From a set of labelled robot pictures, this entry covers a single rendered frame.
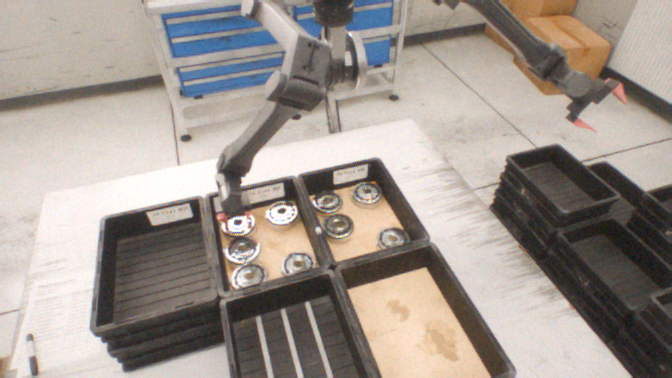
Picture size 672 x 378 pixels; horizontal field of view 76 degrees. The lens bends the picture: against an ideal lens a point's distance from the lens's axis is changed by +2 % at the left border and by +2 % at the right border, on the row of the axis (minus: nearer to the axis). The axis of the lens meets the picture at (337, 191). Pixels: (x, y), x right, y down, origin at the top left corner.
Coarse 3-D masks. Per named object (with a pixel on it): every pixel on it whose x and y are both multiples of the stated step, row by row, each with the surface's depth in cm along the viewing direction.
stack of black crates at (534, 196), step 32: (512, 160) 199; (544, 160) 212; (576, 160) 199; (512, 192) 203; (544, 192) 183; (576, 192) 198; (608, 192) 186; (512, 224) 209; (544, 224) 187; (576, 224) 184; (544, 256) 197
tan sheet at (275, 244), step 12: (264, 216) 141; (300, 216) 141; (264, 228) 137; (300, 228) 137; (228, 240) 134; (264, 240) 134; (276, 240) 134; (288, 240) 134; (300, 240) 134; (264, 252) 130; (276, 252) 130; (288, 252) 130; (312, 252) 130; (228, 264) 127; (264, 264) 127; (276, 264) 127; (228, 276) 124; (276, 276) 124
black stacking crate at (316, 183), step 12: (372, 168) 149; (312, 180) 144; (324, 180) 146; (360, 180) 151; (372, 180) 153; (384, 180) 144; (312, 192) 148; (384, 192) 147; (396, 192) 136; (396, 204) 138; (396, 216) 141; (408, 216) 131; (408, 228) 133
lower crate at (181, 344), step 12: (216, 324) 114; (180, 336) 113; (192, 336) 116; (204, 336) 118; (216, 336) 120; (132, 348) 110; (144, 348) 111; (156, 348) 115; (168, 348) 116; (180, 348) 118; (192, 348) 120; (204, 348) 121; (120, 360) 113; (132, 360) 114; (144, 360) 117; (156, 360) 118
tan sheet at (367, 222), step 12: (348, 192) 150; (348, 204) 145; (384, 204) 145; (360, 216) 141; (372, 216) 141; (384, 216) 141; (360, 228) 137; (372, 228) 137; (360, 240) 134; (372, 240) 134; (336, 252) 130; (348, 252) 130; (360, 252) 130
